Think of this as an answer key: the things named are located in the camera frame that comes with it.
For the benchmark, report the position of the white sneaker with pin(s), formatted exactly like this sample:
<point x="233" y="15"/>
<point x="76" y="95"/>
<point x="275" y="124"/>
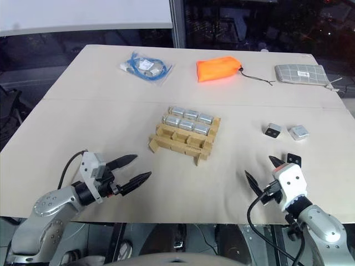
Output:
<point x="126" y="249"/>

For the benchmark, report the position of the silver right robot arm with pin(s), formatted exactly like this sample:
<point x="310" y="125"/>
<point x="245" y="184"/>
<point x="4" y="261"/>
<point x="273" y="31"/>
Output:
<point x="319" y="221"/>

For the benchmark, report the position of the black bag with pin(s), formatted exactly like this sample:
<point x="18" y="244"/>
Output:
<point x="9" y="119"/>

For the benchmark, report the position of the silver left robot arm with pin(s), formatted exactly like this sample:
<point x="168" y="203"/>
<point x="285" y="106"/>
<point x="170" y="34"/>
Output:
<point x="52" y="210"/>

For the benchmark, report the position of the dark rounded shape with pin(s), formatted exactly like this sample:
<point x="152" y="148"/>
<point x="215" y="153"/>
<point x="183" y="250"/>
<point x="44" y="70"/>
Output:
<point x="231" y="243"/>

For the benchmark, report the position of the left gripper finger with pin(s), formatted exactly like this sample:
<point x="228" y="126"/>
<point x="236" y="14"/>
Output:
<point x="123" y="161"/>
<point x="137" y="181"/>

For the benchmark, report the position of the small black square piece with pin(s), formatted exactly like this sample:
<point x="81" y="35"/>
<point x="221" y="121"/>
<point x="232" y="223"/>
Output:
<point x="293" y="158"/>

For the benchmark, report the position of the black table leg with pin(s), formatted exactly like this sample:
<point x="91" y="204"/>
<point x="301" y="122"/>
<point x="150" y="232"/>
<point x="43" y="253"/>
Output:
<point x="115" y="241"/>

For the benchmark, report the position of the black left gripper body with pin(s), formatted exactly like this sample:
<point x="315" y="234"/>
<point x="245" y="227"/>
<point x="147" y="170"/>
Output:
<point x="106" y="184"/>

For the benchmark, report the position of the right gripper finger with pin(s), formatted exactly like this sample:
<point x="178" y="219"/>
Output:
<point x="276" y="162"/>
<point x="253" y="184"/>

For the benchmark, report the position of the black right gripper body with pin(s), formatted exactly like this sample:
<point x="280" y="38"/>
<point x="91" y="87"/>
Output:
<point x="273" y="196"/>

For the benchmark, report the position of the wooden grid tray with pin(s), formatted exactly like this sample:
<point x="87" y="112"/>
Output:
<point x="180" y="142"/>

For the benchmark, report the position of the grey window pillar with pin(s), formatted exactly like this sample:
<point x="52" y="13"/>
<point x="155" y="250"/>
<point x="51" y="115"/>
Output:
<point x="177" y="22"/>

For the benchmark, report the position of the grey checkered pouch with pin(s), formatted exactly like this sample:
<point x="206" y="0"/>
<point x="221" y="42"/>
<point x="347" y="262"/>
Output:
<point x="299" y="73"/>

